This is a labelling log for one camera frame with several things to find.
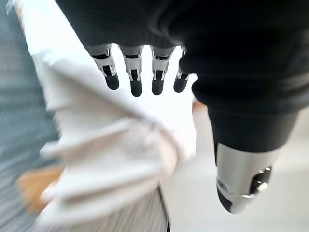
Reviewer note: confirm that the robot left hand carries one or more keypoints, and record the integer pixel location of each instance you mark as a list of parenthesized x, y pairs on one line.
[(241, 60)]

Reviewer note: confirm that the white bed quilt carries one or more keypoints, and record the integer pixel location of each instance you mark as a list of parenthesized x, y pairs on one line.
[(108, 135)]

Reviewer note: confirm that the wooden bed frame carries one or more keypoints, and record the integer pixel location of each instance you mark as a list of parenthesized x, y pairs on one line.
[(33, 186)]

